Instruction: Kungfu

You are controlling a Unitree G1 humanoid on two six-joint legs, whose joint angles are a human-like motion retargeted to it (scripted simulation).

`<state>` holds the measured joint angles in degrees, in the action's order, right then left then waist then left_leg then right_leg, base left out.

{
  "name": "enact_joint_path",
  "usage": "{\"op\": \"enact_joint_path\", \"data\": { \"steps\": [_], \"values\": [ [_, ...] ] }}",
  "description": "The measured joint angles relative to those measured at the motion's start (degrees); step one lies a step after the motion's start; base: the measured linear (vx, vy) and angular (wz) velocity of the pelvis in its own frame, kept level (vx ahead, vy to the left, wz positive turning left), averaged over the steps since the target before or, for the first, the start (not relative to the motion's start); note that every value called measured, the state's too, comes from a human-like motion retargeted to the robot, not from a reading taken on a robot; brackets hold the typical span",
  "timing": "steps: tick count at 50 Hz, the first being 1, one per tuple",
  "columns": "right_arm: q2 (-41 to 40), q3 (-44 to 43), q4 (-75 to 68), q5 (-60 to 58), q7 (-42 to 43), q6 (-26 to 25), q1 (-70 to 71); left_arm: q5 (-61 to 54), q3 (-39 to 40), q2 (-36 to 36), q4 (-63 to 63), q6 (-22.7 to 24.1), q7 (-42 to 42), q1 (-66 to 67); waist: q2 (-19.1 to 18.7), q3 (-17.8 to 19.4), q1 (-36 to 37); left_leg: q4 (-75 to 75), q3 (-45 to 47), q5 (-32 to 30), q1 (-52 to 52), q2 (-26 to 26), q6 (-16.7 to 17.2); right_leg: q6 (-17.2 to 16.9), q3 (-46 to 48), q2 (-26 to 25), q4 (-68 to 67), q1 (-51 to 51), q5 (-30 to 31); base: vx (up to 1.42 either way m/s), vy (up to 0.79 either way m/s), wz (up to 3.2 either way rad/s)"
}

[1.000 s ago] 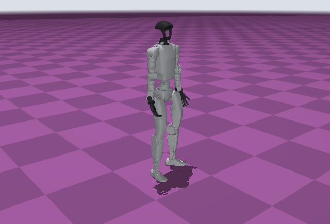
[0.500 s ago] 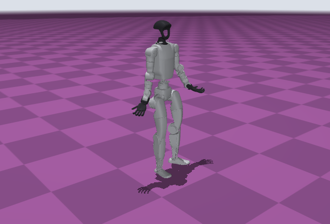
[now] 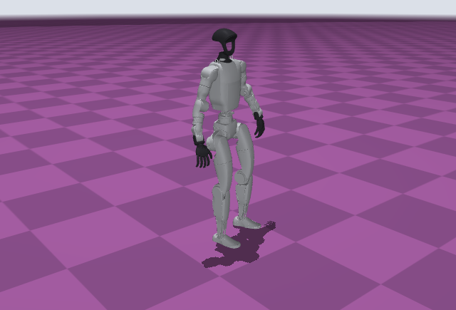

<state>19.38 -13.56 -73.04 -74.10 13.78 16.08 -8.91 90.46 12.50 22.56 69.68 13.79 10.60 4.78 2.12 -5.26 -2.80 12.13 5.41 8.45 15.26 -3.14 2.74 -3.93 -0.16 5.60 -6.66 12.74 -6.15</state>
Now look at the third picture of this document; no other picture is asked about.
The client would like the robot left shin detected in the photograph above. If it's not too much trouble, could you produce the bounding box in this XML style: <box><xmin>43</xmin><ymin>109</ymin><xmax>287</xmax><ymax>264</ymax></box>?
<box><xmin>235</xmin><ymin>176</ymin><xmax>253</xmax><ymax>220</ymax></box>

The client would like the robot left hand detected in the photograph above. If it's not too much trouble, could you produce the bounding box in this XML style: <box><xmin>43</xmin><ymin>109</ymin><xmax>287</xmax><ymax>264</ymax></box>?
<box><xmin>254</xmin><ymin>112</ymin><xmax>265</xmax><ymax>138</ymax></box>

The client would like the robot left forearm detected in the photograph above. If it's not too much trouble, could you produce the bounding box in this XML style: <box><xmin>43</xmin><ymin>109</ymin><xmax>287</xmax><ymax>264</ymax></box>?
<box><xmin>244</xmin><ymin>90</ymin><xmax>263</xmax><ymax>117</ymax></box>

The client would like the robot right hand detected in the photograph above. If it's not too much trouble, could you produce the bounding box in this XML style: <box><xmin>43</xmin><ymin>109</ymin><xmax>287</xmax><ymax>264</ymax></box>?
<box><xmin>193</xmin><ymin>135</ymin><xmax>212</xmax><ymax>168</ymax></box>

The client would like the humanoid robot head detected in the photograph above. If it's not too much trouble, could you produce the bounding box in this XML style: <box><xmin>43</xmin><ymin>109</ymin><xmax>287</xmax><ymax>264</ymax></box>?
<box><xmin>212</xmin><ymin>29</ymin><xmax>237</xmax><ymax>63</ymax></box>

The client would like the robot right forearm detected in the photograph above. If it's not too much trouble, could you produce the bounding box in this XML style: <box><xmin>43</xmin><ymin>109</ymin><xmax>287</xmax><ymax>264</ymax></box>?
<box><xmin>191</xmin><ymin>100</ymin><xmax>204</xmax><ymax>142</ymax></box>

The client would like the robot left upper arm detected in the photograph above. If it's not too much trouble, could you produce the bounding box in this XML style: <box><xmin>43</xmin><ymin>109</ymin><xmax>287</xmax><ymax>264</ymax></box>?
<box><xmin>238</xmin><ymin>60</ymin><xmax>252</xmax><ymax>97</ymax></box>

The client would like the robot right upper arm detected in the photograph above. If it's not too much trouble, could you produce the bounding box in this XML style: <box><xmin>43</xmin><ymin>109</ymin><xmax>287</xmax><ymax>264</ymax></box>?
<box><xmin>195</xmin><ymin>65</ymin><xmax>219</xmax><ymax>112</ymax></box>

